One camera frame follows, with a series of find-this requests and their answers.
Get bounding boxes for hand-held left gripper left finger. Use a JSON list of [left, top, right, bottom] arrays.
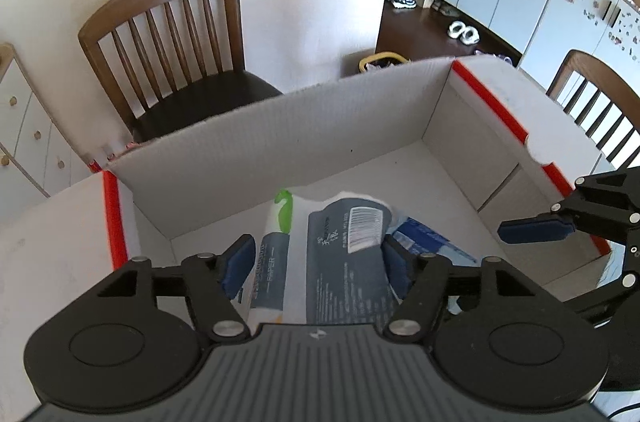
[[95, 233, 256, 343]]

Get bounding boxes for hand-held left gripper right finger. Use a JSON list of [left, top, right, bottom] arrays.
[[381, 236, 538, 343]]

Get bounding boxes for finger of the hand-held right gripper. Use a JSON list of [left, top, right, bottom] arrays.
[[497, 169, 640, 260], [565, 269, 640, 325]]

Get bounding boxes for blue packet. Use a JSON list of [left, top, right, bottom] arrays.
[[387, 216, 483, 268]]

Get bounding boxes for white tissue pack dark label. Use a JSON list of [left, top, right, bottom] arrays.
[[242, 189, 406, 327]]

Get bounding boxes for red cardboard box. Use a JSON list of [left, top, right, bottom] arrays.
[[0, 55, 621, 422]]

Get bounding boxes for wooden spindle-back chair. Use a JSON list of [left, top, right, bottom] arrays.
[[545, 49, 640, 168]]

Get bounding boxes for white shoes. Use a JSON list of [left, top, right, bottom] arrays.
[[447, 20, 481, 44]]

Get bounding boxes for yellow rimmed basket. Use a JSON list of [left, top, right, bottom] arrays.
[[359, 51, 408, 76]]

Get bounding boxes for white sideboard cabinet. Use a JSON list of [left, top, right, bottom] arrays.
[[0, 44, 93, 198]]

